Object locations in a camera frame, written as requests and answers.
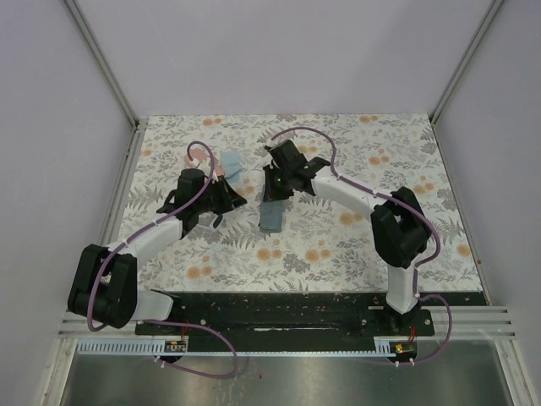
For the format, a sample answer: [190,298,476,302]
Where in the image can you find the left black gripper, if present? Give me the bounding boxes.
[194,175,247,216]

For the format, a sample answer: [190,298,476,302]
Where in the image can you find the blue-grey glasses case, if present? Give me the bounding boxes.
[259,200,285,233]

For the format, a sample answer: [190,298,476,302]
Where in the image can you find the pink glasses case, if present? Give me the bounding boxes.
[184,148,225,180]

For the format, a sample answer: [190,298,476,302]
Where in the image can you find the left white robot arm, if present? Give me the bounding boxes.
[68,168,247,334]

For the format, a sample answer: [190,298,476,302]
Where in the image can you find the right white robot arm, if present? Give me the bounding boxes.
[263,140,435,335]

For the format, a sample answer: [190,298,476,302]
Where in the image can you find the white sunglasses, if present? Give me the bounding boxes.
[198,215,223,233]

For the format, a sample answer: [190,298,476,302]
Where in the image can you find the floral table mat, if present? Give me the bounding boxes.
[118,113,482,292]

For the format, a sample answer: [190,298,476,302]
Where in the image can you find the blue cloth by pink case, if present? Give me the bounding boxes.
[220,150,243,184]

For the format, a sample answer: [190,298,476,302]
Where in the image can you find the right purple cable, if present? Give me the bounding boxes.
[270,126,453,368]

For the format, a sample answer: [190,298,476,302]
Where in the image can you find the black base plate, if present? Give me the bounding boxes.
[134,291,436,352]

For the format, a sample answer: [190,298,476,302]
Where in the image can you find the left white cable duct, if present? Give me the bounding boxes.
[77,337,189,356]

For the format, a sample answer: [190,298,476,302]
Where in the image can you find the white cable duct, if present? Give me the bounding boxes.
[77,337,189,356]
[374,336,413,357]

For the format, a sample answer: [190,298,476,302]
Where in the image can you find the right white cable duct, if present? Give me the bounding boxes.
[374,336,413,357]

